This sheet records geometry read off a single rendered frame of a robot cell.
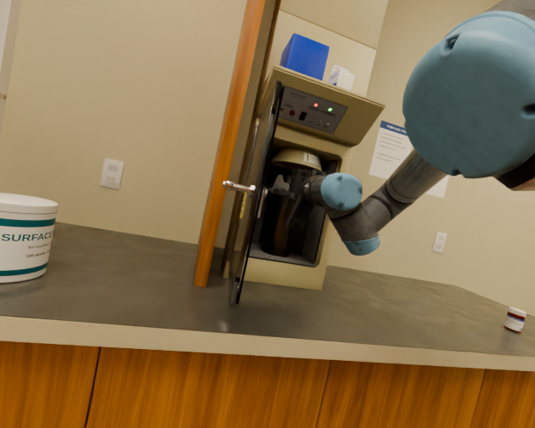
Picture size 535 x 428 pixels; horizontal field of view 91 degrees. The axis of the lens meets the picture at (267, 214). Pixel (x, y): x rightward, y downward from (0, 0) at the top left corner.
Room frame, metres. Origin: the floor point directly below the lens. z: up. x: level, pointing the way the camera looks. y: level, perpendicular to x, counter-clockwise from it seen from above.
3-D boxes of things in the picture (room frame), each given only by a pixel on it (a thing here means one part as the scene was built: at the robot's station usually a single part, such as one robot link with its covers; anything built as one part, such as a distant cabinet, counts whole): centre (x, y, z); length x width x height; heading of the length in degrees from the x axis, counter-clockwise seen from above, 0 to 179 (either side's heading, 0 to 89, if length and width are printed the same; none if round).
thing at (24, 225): (0.51, 0.49, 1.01); 0.13 x 0.13 x 0.15
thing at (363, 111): (0.74, -0.08, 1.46); 0.32 x 0.12 x 0.10; 105
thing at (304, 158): (0.90, -0.06, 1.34); 0.18 x 0.18 x 0.05
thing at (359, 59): (0.92, -0.04, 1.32); 0.32 x 0.25 x 0.77; 105
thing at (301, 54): (0.72, -0.01, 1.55); 0.10 x 0.10 x 0.09; 15
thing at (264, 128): (0.59, 0.05, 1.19); 0.30 x 0.01 x 0.40; 9
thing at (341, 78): (0.75, -0.12, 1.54); 0.05 x 0.05 x 0.06; 22
